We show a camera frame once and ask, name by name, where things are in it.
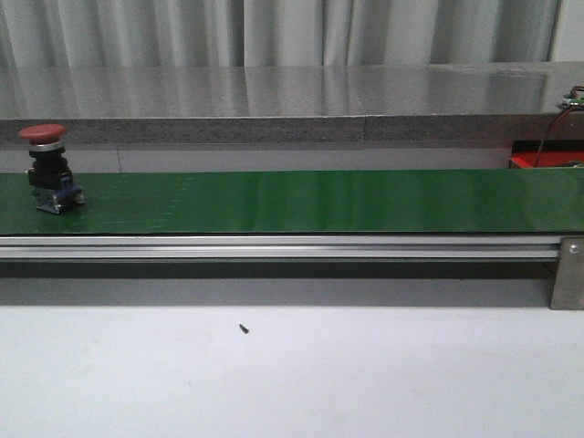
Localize red mushroom push button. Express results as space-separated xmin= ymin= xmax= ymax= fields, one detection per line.
xmin=18 ymin=123 xmax=85 ymax=214

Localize grey stone counter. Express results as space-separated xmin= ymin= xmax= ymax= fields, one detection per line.
xmin=1 ymin=62 xmax=583 ymax=144

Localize green conveyor belt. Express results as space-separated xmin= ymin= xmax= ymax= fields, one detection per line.
xmin=1 ymin=168 xmax=583 ymax=235

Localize red bin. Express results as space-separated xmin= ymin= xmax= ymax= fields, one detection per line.
xmin=508 ymin=141 xmax=583 ymax=169

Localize green circuit board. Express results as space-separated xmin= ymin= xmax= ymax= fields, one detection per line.
xmin=559 ymin=91 xmax=584 ymax=110

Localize grey curtain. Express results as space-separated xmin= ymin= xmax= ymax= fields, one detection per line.
xmin=1 ymin=1 xmax=560 ymax=68

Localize aluminium conveyor rail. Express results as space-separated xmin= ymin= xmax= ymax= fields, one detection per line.
xmin=1 ymin=235 xmax=563 ymax=260

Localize steel conveyor bracket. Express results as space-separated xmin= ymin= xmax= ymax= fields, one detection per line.
xmin=549 ymin=237 xmax=584 ymax=310

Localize red and black wires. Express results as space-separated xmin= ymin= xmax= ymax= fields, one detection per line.
xmin=533 ymin=85 xmax=584 ymax=169

